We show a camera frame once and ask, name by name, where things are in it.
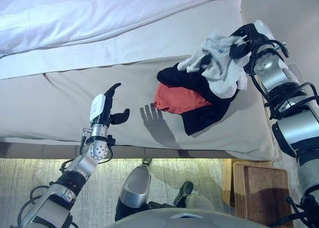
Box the silver right robot leg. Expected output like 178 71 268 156
172 180 215 214

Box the brown woven laundry basket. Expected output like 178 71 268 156
221 160 295 228

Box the orange garment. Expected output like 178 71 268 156
154 84 213 114

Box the bed with white duvet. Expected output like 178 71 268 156
0 54 280 162

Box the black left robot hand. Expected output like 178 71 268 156
89 83 131 126

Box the silver left robot leg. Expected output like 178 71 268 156
114 158 153 222

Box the silver robot leg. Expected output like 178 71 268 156
172 180 215 214
114 158 153 222

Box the white duvet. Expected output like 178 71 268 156
0 0 243 59

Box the white shirt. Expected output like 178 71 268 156
177 30 249 101

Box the grey robot torso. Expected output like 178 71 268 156
104 207 271 228

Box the pale grey bed sheet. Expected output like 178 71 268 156
0 8 244 81

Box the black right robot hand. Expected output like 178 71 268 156
228 20 272 61

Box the black garment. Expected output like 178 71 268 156
157 63 239 136

